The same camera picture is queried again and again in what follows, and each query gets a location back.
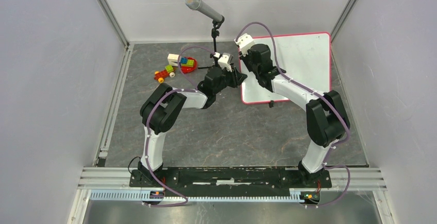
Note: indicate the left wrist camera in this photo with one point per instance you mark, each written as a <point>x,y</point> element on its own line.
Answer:
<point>224,61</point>

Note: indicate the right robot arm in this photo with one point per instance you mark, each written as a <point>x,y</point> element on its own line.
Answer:
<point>326,118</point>

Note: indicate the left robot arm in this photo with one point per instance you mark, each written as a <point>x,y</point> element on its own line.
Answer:
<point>161,110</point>

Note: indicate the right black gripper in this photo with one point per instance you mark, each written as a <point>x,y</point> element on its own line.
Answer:
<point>245,58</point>

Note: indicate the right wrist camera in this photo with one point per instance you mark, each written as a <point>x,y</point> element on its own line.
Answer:
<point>244,43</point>

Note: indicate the aluminium rail frame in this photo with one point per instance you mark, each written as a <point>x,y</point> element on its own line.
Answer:
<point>114,184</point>

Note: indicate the grey microphone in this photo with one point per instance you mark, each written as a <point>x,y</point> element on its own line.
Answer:
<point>205,9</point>

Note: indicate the colourful toy block car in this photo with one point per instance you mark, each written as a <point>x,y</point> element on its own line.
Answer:
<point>168,71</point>

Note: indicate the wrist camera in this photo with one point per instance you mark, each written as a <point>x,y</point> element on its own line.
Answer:
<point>244,43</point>
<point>224,61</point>

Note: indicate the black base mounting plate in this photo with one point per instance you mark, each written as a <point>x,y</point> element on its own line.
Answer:
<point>253,181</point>

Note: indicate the pink framed whiteboard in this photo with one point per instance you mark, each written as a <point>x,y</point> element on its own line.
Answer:
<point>305,57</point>

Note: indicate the black microphone tripod stand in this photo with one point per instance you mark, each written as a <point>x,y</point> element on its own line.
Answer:
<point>214,34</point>

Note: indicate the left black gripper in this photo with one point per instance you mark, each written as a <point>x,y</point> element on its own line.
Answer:
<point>236,78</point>

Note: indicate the red toy boat with blocks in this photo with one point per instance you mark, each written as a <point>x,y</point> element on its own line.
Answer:
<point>187,64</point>

